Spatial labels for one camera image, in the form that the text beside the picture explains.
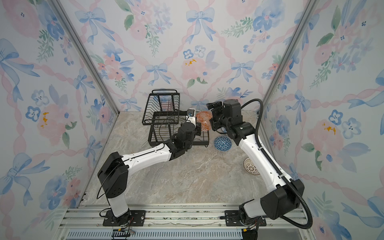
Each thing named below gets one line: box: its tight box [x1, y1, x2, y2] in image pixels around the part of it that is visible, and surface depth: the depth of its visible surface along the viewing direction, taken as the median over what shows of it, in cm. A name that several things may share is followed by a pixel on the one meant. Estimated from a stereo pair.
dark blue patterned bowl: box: [214, 136, 232, 152], surface depth 102 cm
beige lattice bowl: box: [243, 157, 260, 176], surface depth 92 cm
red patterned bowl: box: [196, 111, 213, 132], surface depth 84 cm
